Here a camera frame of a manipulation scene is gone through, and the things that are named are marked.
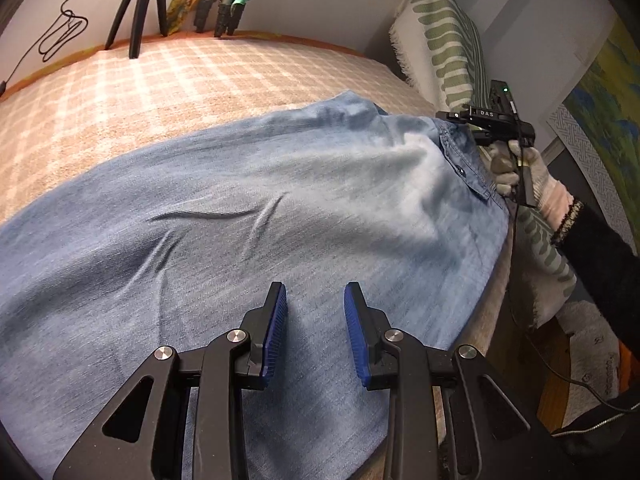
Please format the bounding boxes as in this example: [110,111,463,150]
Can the black ring light tripod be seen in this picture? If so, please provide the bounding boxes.
[104,0,168,58]

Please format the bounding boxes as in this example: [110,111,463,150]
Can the right forearm black sleeve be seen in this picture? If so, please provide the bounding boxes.
[552,200,640,356]

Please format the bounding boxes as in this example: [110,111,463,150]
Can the landscape painting on wall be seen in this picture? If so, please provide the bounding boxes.
[562,14,640,196]

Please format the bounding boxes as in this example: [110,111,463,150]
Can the beige plaid bed blanket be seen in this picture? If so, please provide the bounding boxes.
[1,39,435,227]

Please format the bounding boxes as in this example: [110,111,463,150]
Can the light blue denim pants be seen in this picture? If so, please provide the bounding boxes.
[1,92,509,479]

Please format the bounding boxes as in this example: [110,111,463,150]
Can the right gloved hand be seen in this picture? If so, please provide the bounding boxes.
[488,140,574,231]

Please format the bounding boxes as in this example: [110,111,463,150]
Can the orange patterned bed sheet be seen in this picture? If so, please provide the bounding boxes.
[1,30,367,101]

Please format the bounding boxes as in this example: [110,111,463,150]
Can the green white leaf throw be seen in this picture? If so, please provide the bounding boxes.
[390,0,577,330]

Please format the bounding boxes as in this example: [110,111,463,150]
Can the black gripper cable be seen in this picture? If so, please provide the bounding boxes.
[502,194,640,416]

